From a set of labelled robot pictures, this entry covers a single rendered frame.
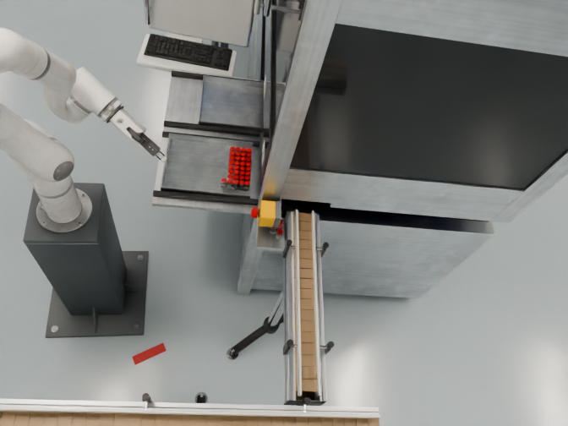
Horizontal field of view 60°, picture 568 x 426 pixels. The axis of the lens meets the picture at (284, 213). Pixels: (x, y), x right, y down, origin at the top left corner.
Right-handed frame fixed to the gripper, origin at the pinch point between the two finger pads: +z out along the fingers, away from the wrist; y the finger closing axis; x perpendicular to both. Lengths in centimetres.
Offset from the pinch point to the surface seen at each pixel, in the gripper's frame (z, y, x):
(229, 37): -7, 90, -54
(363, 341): 150, 63, 8
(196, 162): 17.3, 34.8, -3.4
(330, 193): 55, 2, -31
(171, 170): 12.0, 32.2, 5.4
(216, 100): 7, 58, -28
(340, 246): 86, 31, -20
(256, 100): 20, 58, -40
